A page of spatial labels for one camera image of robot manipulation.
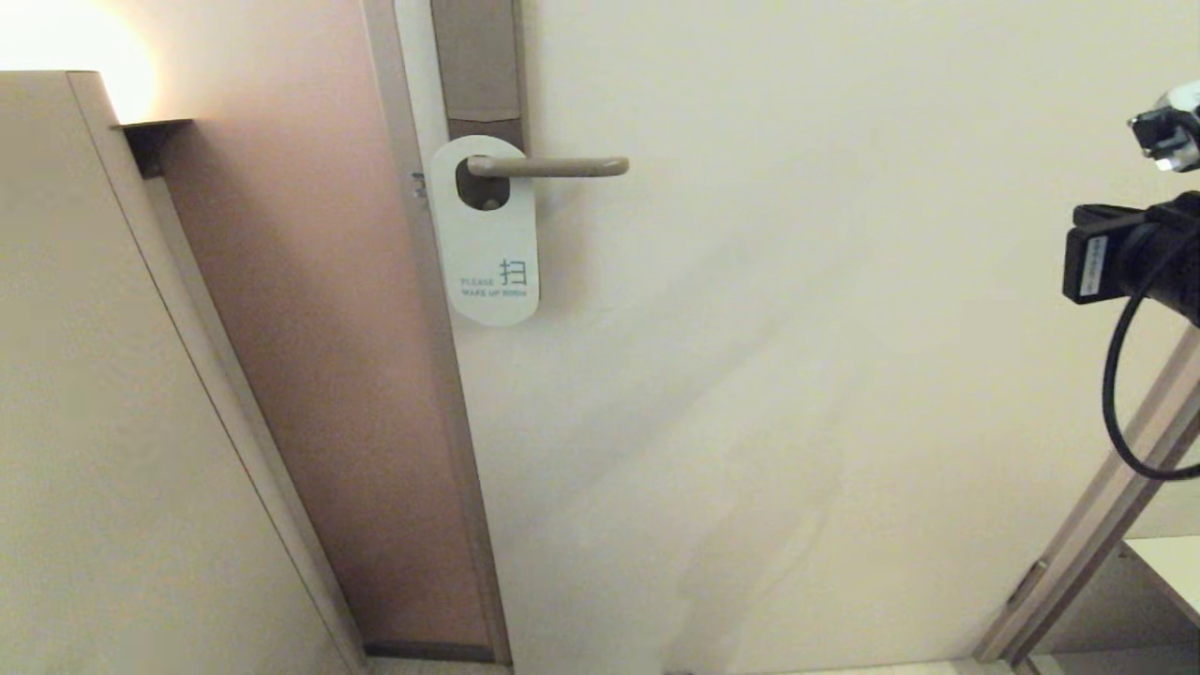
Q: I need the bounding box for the blue and white door hanger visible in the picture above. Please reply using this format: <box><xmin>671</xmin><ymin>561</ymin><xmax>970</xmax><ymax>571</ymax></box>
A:
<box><xmin>429</xmin><ymin>135</ymin><xmax>541</xmax><ymax>327</ymax></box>

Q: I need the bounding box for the white room door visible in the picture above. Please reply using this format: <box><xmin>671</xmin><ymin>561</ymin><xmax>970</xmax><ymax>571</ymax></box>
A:
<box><xmin>394</xmin><ymin>0</ymin><xmax>1200</xmax><ymax>674</ymax></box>

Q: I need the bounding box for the bronze door lock plate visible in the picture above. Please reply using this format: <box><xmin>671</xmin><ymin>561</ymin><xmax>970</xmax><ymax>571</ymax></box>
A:
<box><xmin>431</xmin><ymin>0</ymin><xmax>529</xmax><ymax>209</ymax></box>

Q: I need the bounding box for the beige cabinet panel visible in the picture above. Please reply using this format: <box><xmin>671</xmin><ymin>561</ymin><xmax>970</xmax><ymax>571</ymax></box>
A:
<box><xmin>0</xmin><ymin>71</ymin><xmax>367</xmax><ymax>675</ymax></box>

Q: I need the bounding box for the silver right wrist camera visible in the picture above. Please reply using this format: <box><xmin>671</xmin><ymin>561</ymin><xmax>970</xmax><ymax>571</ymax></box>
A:
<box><xmin>1128</xmin><ymin>82</ymin><xmax>1200</xmax><ymax>173</ymax></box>

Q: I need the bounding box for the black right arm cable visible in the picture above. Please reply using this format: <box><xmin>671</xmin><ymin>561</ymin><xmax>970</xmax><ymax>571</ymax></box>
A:
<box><xmin>1102</xmin><ymin>253</ymin><xmax>1200</xmax><ymax>482</ymax></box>

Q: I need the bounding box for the small metal frame hinge plate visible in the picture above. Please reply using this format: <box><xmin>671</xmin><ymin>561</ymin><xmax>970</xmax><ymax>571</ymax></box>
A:
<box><xmin>1008</xmin><ymin>560</ymin><xmax>1049</xmax><ymax>608</ymax></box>

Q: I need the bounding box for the beige metal door handle lever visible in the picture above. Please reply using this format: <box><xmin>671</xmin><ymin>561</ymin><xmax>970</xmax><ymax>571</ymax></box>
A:
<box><xmin>466</xmin><ymin>156</ymin><xmax>630</xmax><ymax>179</ymax></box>

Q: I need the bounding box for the dark wall lamp fixture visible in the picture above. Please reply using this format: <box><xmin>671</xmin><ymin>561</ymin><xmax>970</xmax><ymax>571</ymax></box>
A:
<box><xmin>114</xmin><ymin>119</ymin><xmax>195</xmax><ymax>181</ymax></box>

